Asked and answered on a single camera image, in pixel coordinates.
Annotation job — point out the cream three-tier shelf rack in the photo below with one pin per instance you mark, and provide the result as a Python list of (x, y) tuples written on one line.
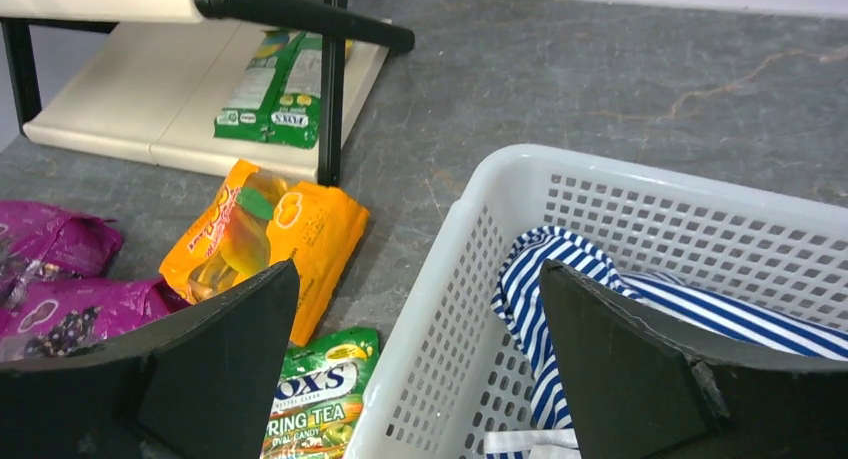
[(151, 92)]

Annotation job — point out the green Fox's spring tea bag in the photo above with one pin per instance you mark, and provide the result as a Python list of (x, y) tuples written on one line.
[(319, 397)]

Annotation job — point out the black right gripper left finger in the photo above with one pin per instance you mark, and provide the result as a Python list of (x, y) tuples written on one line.
[(198, 383)]

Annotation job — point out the purple grape gummy bag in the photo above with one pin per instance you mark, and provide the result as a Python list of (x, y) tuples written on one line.
[(43, 242), (57, 318)]

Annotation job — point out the orange mango gummy bag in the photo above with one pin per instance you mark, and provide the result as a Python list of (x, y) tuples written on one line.
[(257, 219)]

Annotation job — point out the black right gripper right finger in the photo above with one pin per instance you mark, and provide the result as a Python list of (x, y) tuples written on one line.
[(642, 384)]

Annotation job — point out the white plastic laundry basket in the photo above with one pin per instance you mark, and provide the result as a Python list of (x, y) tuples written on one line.
[(449, 373)]

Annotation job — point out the green Fox's bag on shelf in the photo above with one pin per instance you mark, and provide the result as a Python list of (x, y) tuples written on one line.
[(278, 99)]

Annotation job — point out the blue white striped cloth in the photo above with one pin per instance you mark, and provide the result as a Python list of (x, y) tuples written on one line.
[(518, 303)]

